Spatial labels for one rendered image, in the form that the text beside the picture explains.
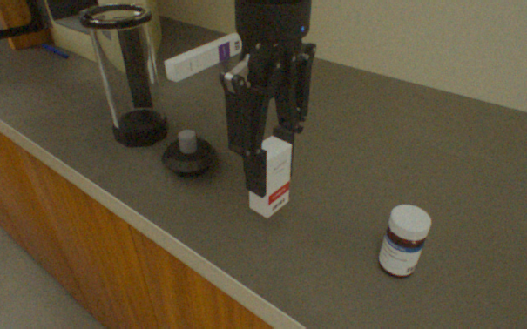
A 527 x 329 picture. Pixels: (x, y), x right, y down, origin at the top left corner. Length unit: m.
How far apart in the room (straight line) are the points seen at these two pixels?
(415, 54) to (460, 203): 0.48
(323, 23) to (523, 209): 0.68
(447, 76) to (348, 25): 0.27
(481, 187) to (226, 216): 0.41
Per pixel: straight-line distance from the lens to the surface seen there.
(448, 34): 1.00
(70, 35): 1.22
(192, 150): 0.63
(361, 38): 1.07
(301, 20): 0.38
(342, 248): 0.53
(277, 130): 0.49
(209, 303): 0.67
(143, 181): 0.65
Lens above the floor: 1.33
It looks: 37 degrees down
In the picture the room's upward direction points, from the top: straight up
